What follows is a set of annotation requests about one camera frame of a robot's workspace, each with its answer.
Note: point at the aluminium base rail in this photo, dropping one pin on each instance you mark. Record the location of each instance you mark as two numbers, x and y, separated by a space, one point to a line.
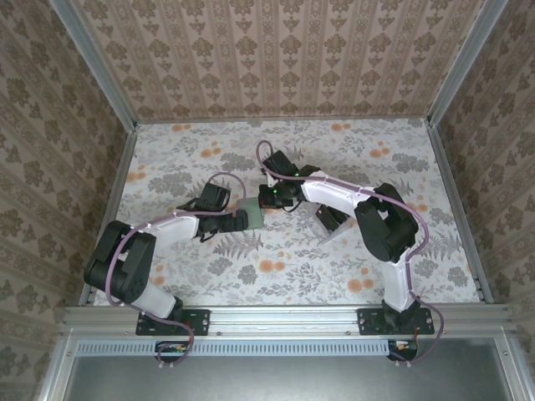
284 319

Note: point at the aluminium side rail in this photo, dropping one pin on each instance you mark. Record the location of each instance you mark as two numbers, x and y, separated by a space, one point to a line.
119 184
455 196

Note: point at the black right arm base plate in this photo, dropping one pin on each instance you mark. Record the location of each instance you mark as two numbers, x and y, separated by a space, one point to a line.
368 321

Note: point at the floral patterned table cover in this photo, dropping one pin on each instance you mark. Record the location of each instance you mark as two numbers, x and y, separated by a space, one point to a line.
439 271

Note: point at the black credit card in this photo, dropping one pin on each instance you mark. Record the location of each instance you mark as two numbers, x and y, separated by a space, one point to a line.
325 217

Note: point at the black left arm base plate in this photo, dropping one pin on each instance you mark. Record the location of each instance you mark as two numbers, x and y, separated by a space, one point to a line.
200 321

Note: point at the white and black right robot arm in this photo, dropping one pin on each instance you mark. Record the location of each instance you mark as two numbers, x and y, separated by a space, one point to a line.
330 194

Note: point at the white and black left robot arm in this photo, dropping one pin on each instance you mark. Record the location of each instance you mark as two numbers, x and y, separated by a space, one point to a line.
175 227

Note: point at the grey metal sheet panel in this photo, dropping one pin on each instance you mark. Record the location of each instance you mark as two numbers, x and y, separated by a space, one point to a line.
284 380

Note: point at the green card holder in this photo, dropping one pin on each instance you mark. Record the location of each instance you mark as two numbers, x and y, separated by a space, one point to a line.
255 213

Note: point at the aluminium lower frame rail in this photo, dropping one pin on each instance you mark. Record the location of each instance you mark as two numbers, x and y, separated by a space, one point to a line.
54 372
512 372

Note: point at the aluminium back rail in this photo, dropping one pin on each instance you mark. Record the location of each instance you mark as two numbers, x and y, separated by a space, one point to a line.
284 119

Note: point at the aluminium corner post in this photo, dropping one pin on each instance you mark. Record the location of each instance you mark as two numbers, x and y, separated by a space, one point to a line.
96 67
460 62

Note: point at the black controller box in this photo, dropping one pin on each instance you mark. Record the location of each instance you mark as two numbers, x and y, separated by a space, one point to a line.
167 350
407 348

